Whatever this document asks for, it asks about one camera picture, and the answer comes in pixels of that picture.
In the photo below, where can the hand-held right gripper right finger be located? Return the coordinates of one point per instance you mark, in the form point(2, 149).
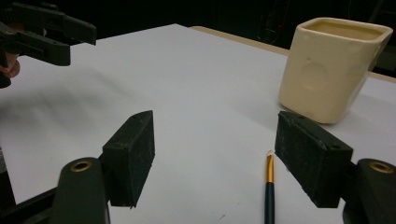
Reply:
point(311, 158)

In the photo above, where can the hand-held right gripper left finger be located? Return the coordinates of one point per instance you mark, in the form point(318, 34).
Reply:
point(129, 161)

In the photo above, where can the dark green paintbrush gold ferrule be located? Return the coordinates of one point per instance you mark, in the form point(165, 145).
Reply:
point(269, 193)

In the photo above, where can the cream plastic container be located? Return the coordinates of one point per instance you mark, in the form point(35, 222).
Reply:
point(323, 74)

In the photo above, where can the white table sheet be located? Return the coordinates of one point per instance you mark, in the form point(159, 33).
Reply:
point(199, 93)

